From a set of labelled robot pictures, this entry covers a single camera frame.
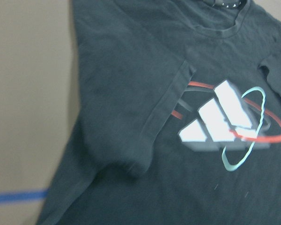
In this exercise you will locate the brown paper table cover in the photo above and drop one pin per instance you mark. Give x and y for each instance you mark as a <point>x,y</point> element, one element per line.
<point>38,91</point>

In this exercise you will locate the black graphic t-shirt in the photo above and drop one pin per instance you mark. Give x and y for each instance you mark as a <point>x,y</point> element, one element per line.
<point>180,119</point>

